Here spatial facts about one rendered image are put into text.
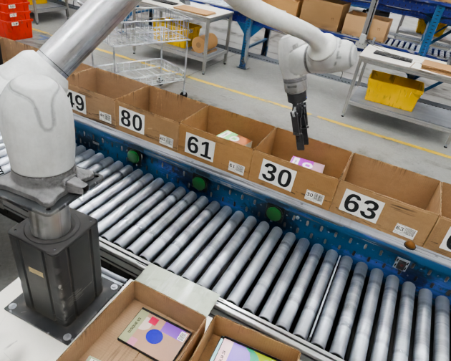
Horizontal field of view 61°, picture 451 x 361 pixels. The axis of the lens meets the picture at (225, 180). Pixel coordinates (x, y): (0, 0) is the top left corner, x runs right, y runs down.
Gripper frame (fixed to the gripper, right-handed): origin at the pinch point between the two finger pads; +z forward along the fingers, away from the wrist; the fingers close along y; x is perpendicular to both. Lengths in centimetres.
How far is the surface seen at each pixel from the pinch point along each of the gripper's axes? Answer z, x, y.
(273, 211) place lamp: 30.6, -14.0, 8.4
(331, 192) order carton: 23.7, 10.0, 0.3
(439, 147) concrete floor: 143, 44, -333
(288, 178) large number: 17.8, -8.3, 0.7
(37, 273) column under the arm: 3, -49, 95
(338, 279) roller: 51, 16, 23
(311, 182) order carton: 19.2, 1.8, 0.5
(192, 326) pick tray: 35, -17, 74
